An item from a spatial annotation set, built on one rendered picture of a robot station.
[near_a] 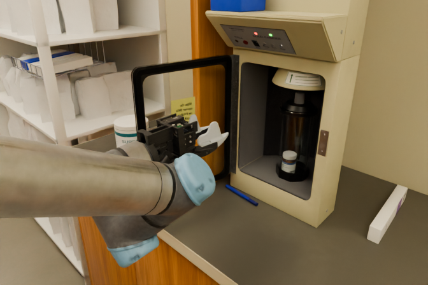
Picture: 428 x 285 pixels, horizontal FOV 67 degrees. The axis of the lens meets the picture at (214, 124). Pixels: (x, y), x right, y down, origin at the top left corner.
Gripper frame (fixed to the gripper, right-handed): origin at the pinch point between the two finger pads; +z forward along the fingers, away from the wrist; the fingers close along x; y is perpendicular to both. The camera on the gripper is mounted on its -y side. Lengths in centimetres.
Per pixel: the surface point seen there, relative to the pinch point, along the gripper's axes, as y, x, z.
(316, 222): -29.0, -17.7, 21.0
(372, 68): 5, -11, 65
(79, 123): -31, 111, 12
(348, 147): -26, -7, 64
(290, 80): 8.8, -4.7, 23.9
